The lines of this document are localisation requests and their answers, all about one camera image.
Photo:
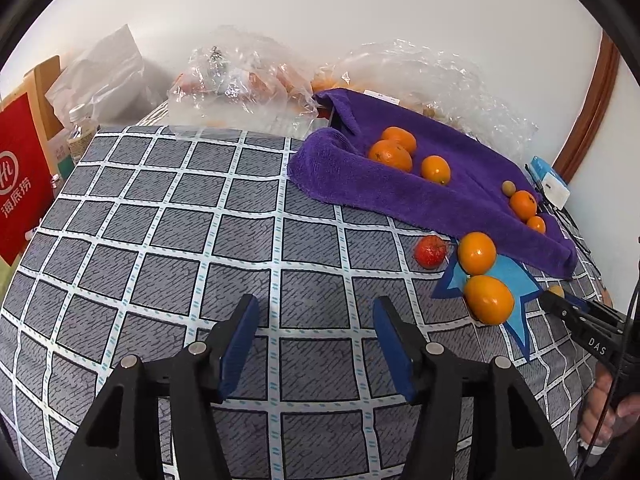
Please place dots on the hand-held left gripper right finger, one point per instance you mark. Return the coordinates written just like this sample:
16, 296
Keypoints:
395, 355

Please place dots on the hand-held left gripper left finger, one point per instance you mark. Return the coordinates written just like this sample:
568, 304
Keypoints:
240, 355

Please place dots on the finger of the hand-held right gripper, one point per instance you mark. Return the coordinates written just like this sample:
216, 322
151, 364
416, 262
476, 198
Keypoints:
600, 312
560, 310

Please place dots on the mandarin orange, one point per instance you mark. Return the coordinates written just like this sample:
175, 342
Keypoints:
390, 156
489, 299
536, 224
435, 169
400, 137
523, 204
477, 252

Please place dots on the small red fruit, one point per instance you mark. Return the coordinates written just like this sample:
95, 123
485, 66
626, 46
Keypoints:
430, 251

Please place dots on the purple towel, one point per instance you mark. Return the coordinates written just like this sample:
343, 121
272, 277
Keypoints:
475, 180

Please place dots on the person's right hand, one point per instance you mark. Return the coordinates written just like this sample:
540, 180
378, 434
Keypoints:
597, 410

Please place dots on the grey checked blanket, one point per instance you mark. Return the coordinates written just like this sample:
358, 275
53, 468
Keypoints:
150, 270

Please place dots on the white and blue power adapter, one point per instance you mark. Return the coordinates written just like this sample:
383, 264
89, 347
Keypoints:
552, 185

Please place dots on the yellow green sheet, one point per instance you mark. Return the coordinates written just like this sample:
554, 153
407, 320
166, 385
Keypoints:
6, 280

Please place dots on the green and white carton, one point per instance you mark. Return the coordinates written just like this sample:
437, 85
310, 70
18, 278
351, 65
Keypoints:
62, 152

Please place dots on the clear plastic bag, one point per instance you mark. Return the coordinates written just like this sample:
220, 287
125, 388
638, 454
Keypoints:
235, 85
425, 70

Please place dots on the clear plastic bottle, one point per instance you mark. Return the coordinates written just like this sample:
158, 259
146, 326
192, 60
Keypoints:
82, 135

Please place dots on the pile of bagged oranges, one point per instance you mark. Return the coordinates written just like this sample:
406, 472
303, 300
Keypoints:
330, 82

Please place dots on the red paper bag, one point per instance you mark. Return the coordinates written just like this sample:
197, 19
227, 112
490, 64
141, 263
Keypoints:
22, 175

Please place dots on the white plastic bag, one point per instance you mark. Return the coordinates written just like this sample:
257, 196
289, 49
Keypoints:
105, 75

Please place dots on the cardboard box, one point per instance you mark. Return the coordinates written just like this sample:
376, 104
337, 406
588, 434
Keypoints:
45, 80

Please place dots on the brown wooden door frame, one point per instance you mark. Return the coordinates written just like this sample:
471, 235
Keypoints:
592, 105

